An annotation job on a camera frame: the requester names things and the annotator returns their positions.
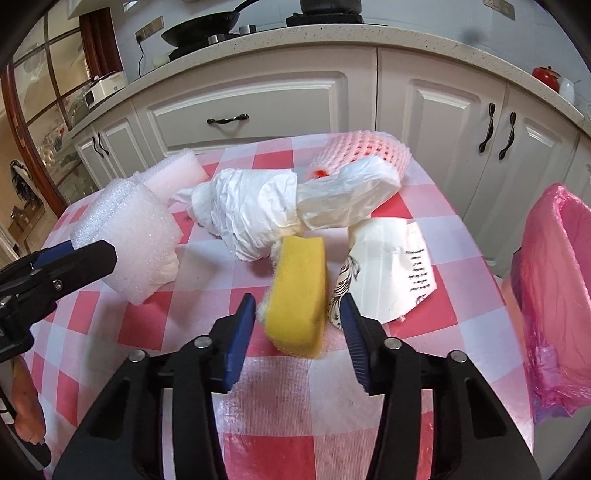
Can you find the white printed paper bag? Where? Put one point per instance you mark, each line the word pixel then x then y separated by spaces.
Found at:
pixel 388 272

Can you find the oval pink foam fruit net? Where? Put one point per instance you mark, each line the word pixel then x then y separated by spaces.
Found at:
pixel 369 147

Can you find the white kitchen base cabinet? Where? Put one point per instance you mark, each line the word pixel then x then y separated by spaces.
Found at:
pixel 277 97

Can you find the white plastic bag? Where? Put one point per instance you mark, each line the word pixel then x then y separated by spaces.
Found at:
pixel 249 203

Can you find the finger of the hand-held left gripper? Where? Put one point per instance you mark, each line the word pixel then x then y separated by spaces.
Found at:
pixel 53 256
pixel 78 272

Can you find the black gas stove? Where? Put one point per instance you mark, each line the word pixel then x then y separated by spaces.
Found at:
pixel 258 31

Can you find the red checked tablecloth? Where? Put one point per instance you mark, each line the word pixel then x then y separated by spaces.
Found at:
pixel 286 406

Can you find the yellow sponge with white backing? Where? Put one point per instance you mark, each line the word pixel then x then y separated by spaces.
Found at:
pixel 298 295

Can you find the person's left hand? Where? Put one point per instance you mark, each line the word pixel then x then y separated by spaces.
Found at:
pixel 27 397

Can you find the white rice cooker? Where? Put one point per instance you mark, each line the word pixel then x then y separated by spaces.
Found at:
pixel 105 90

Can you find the black lidded pot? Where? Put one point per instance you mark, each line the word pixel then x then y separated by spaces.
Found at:
pixel 330 7

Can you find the pink-lined trash bin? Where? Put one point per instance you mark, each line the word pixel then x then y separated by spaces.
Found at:
pixel 558 300

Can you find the white jar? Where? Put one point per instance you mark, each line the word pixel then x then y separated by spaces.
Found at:
pixel 567 91

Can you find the wall socket with plug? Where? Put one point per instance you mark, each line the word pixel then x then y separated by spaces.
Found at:
pixel 150 27

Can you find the red lidded pot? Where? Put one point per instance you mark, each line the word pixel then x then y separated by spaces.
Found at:
pixel 545 78

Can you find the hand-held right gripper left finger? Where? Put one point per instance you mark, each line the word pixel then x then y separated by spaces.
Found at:
pixel 240 341

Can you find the black frying pan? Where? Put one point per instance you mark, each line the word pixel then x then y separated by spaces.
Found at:
pixel 203 27

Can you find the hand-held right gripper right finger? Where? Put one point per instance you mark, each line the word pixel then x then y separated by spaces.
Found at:
pixel 355 346

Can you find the large white foam block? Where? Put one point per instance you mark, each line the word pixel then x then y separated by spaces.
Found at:
pixel 134 240

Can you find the small white foam block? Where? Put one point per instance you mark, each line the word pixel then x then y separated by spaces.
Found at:
pixel 178 177

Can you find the brown framed glass door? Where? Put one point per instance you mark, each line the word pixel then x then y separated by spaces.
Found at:
pixel 46 115

